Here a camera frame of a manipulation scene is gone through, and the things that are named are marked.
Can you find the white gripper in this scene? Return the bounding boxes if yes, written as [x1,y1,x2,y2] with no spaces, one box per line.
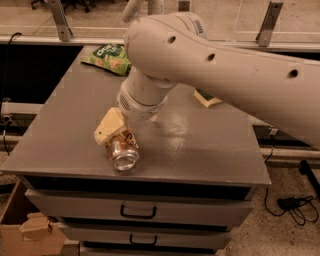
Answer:
[94,83,167,145]

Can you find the orange soda can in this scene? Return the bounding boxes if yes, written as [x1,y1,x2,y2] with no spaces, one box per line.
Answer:
[106,130,140,171]

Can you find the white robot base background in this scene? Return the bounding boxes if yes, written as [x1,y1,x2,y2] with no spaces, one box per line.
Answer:
[121,0,164,23]

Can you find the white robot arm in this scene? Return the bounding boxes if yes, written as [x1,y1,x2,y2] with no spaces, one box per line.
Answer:
[94,12,320,149]

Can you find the green and yellow sponge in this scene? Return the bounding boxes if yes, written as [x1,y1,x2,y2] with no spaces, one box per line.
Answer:
[194,89,222,108]

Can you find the green chip bag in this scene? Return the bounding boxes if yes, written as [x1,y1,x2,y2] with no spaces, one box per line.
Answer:
[81,43,132,76]

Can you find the grey drawer cabinet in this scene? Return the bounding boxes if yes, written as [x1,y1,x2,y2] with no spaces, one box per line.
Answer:
[3,60,270,256]

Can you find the black office chair base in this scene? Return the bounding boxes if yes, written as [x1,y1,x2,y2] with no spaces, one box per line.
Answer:
[30,0,96,13]

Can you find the top grey drawer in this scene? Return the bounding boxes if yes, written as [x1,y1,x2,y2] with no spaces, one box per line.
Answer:
[26,189,253,228]

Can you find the grey drawer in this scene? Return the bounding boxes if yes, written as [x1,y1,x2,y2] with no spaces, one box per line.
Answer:
[59,223,231,250]
[26,189,253,228]

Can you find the cardboard box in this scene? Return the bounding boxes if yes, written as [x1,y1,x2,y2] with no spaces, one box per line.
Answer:
[0,182,66,256]

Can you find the middle grey drawer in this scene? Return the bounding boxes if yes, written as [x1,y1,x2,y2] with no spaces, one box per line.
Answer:
[59,223,231,250]

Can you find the left metal bracket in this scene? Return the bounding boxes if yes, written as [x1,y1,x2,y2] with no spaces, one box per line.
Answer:
[48,0,72,42]

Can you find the black cable left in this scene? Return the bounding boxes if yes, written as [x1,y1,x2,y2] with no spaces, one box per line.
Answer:
[0,32,23,157]

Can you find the right metal bracket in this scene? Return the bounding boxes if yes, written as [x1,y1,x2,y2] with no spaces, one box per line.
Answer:
[256,1,283,47]

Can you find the black power adapter cable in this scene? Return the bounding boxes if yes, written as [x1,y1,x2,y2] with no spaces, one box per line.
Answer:
[263,186,320,227]

